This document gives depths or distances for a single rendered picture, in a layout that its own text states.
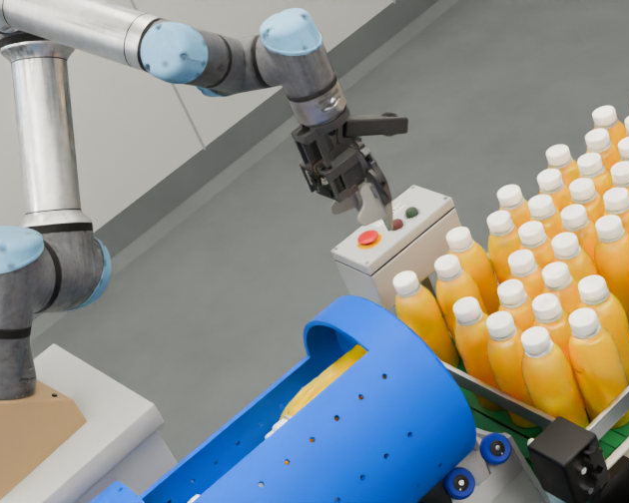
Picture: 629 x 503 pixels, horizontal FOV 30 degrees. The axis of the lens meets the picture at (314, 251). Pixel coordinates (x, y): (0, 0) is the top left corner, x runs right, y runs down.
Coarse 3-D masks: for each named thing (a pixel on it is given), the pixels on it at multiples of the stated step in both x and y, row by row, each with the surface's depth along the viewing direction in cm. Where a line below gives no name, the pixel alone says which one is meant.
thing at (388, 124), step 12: (348, 120) 165; (360, 120) 166; (372, 120) 167; (384, 120) 168; (396, 120) 170; (348, 132) 165; (360, 132) 167; (372, 132) 168; (384, 132) 169; (396, 132) 170
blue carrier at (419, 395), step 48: (336, 336) 173; (384, 336) 152; (288, 384) 170; (336, 384) 148; (384, 384) 149; (432, 384) 150; (240, 432) 167; (288, 432) 145; (336, 432) 145; (384, 432) 147; (432, 432) 150; (240, 480) 141; (288, 480) 142; (336, 480) 144; (384, 480) 147; (432, 480) 154
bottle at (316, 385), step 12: (360, 348) 158; (336, 360) 159; (348, 360) 157; (324, 372) 157; (336, 372) 156; (312, 384) 156; (324, 384) 155; (300, 396) 155; (312, 396) 154; (360, 396) 156; (300, 408) 154; (336, 420) 155
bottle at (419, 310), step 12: (420, 288) 184; (396, 300) 184; (408, 300) 182; (420, 300) 182; (432, 300) 184; (396, 312) 185; (408, 312) 183; (420, 312) 183; (432, 312) 184; (408, 324) 184; (420, 324) 184; (432, 324) 184; (444, 324) 187; (420, 336) 185; (432, 336) 185; (444, 336) 187; (432, 348) 186; (444, 348) 187; (444, 360) 188; (456, 360) 190
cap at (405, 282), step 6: (408, 270) 184; (396, 276) 184; (402, 276) 183; (408, 276) 182; (414, 276) 182; (396, 282) 182; (402, 282) 182; (408, 282) 181; (414, 282) 182; (396, 288) 182; (402, 288) 181; (408, 288) 181; (414, 288) 182
